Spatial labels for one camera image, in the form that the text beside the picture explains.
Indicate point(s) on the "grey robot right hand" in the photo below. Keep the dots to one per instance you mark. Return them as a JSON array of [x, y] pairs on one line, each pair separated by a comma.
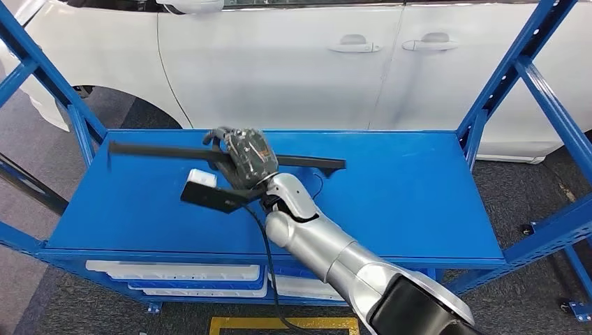
[[249, 155]]

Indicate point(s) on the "black plastic plate bracket part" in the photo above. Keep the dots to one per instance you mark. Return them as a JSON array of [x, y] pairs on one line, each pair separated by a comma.
[[162, 151]]

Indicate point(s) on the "white car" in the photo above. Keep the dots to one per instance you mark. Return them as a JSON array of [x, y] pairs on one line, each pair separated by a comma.
[[277, 69]]

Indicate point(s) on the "yellow floor tape square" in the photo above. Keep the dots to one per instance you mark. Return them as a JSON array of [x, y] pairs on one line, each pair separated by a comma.
[[240, 322]]

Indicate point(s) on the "dark metal bar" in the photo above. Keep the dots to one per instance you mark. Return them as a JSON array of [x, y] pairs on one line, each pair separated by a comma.
[[32, 185]]

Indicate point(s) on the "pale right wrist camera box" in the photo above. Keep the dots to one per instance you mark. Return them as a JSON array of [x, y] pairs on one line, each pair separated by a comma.
[[202, 178]]

